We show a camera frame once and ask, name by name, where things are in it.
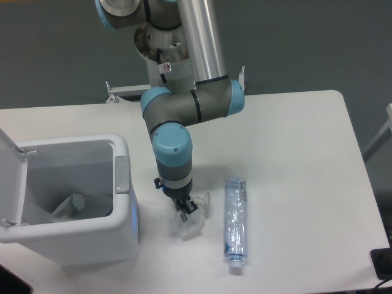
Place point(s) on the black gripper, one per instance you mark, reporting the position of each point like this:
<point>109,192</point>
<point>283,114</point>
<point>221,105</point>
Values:
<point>181,197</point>

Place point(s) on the white trash can lid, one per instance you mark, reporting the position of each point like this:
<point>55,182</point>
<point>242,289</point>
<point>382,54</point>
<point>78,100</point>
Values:
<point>14,165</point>

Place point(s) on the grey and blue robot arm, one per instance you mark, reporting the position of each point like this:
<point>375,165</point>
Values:
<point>167,115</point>

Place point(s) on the white frame at right edge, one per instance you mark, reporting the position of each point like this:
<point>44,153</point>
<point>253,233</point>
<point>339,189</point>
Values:
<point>380,137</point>

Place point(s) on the dark object bottom left corner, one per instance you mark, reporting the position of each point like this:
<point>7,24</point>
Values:
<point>12,284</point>

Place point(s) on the crumpled paper inside bin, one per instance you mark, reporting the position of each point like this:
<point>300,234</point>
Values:
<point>78,207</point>

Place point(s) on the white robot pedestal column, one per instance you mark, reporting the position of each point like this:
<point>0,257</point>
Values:
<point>166,56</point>

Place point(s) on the white metal base frame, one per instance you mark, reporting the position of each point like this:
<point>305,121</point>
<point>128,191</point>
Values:
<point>128,93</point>

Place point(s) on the crushed clear plastic bottle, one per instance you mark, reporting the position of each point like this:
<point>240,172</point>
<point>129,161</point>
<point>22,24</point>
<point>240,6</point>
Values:
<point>235,224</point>

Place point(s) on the white paper carton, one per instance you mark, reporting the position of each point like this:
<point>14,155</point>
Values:
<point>193,226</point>

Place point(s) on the white plastic trash can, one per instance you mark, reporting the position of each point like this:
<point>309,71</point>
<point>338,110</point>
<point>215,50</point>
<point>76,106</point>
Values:
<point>87,165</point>

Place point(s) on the black device at right edge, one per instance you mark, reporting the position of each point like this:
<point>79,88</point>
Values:
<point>381,259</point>

